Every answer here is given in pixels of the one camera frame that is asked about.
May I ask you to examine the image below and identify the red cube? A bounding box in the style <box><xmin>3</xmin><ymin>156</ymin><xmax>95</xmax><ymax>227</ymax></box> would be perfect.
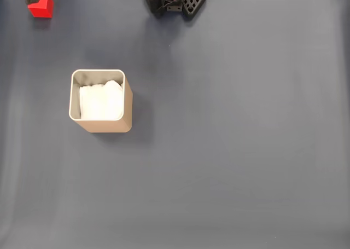
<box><xmin>27</xmin><ymin>0</ymin><xmax>54</xmax><ymax>19</ymax></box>

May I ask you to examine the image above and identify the tan square metal box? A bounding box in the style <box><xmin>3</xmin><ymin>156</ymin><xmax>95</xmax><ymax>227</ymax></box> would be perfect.
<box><xmin>68</xmin><ymin>69</ymin><xmax>134</xmax><ymax>134</ymax></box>

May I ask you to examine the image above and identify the white crumpled tissue paper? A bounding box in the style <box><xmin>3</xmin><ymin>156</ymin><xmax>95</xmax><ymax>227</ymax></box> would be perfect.
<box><xmin>78</xmin><ymin>80</ymin><xmax>124</xmax><ymax>121</ymax></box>

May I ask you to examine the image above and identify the grey-blue table mat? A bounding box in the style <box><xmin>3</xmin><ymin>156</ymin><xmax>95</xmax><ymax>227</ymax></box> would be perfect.
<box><xmin>0</xmin><ymin>0</ymin><xmax>350</xmax><ymax>249</ymax></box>

